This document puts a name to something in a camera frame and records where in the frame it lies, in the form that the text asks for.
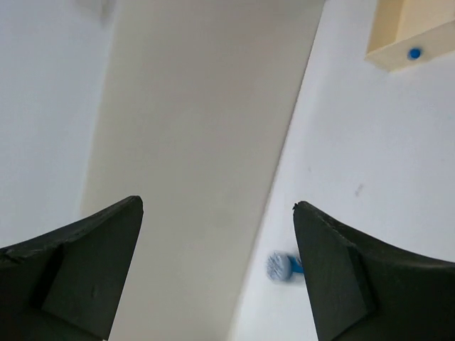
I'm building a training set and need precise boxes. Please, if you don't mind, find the cream compartment tray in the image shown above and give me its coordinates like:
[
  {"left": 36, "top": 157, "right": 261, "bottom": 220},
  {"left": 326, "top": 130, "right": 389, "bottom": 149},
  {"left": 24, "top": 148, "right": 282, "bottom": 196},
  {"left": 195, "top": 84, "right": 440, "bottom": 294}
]
[{"left": 365, "top": 0, "right": 454, "bottom": 72}]

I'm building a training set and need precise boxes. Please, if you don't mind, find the blue pushpin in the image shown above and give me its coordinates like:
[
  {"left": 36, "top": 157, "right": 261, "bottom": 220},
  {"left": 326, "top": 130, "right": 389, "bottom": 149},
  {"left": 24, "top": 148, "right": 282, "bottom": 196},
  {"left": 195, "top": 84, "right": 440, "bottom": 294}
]
[{"left": 407, "top": 47, "right": 422, "bottom": 60}]

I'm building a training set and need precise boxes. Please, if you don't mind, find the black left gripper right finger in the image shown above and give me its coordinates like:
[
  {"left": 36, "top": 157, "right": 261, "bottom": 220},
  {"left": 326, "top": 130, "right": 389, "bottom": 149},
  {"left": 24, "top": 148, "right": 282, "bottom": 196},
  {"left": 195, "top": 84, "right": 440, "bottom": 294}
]
[{"left": 293, "top": 201, "right": 454, "bottom": 340}]

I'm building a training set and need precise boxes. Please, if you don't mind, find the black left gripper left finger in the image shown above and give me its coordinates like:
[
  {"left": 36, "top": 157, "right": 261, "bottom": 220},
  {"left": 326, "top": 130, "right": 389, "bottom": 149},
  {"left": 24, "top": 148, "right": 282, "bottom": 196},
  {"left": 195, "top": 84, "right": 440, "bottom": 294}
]
[{"left": 1, "top": 196, "right": 144, "bottom": 340}]

